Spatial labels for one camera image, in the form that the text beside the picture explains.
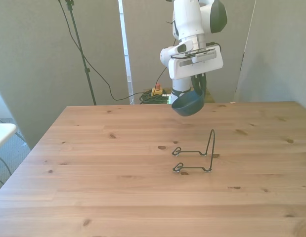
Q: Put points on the dark blue bowl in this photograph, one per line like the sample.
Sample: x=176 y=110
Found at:
x=188 y=106

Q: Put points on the grey wrist camera bar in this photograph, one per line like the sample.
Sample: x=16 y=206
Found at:
x=206 y=55

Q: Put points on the black tripod stand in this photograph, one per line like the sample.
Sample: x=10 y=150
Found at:
x=81 y=51

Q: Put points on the white chair seat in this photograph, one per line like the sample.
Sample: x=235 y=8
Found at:
x=2 y=134

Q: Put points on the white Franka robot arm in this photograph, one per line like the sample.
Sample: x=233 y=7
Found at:
x=189 y=22

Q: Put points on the yellow emergency stop button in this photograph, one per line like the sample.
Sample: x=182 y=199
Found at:
x=157 y=90

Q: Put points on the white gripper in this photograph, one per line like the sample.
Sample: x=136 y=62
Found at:
x=192 y=66

